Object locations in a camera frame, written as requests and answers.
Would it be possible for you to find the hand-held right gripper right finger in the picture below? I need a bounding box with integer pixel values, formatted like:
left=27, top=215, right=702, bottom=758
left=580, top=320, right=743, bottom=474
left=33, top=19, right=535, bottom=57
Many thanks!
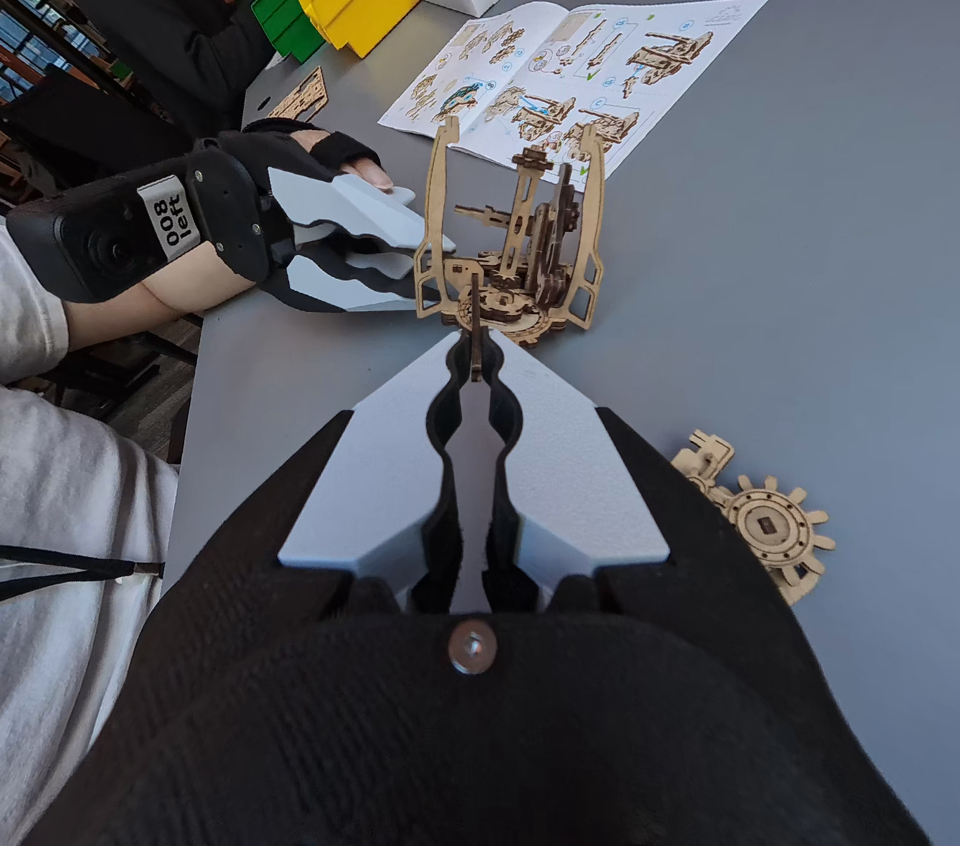
left=483, top=332, right=671, bottom=596

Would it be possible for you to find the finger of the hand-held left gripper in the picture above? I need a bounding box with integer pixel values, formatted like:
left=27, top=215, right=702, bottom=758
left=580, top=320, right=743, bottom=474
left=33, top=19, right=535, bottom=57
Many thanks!
left=258, top=239, right=421, bottom=315
left=266, top=166, right=427, bottom=256

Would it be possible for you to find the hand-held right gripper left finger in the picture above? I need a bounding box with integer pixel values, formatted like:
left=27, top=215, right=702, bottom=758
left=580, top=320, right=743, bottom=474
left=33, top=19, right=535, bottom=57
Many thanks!
left=277, top=330, right=470, bottom=594

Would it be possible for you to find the thin pointed wooden stick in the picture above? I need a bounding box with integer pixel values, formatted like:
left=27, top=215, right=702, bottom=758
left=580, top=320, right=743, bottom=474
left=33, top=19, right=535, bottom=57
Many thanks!
left=466, top=272, right=489, bottom=384

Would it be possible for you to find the wooden mechanical model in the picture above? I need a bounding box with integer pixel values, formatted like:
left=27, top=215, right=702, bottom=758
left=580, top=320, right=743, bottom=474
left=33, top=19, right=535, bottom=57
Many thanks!
left=414, top=115, right=607, bottom=348

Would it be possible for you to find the person's left forearm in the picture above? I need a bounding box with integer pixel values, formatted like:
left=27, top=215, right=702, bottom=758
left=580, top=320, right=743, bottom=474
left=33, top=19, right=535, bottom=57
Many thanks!
left=0, top=227, right=260, bottom=382

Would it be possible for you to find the wooden parts sheet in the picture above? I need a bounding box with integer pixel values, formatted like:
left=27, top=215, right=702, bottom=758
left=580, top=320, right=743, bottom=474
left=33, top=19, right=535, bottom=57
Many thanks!
left=266, top=66, right=331, bottom=120

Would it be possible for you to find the person's left hand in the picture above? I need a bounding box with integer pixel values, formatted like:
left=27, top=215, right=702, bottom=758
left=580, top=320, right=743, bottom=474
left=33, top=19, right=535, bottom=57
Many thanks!
left=217, top=119, right=395, bottom=195

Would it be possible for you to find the wooden gear assembly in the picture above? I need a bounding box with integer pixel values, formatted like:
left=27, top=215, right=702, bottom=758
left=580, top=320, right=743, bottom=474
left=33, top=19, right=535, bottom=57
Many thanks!
left=669, top=430, right=837, bottom=607

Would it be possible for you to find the person's white shirt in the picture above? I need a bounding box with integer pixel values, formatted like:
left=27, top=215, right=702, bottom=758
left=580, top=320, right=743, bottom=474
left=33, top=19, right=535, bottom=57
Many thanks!
left=0, top=385, right=181, bottom=817

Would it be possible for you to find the white instruction booklet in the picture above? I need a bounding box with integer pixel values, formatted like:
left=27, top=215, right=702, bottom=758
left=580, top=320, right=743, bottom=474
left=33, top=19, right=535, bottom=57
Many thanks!
left=377, top=0, right=772, bottom=181

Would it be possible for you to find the black cord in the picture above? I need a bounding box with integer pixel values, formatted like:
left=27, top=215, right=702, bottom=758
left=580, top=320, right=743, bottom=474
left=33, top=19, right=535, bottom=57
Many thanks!
left=0, top=545, right=166, bottom=601

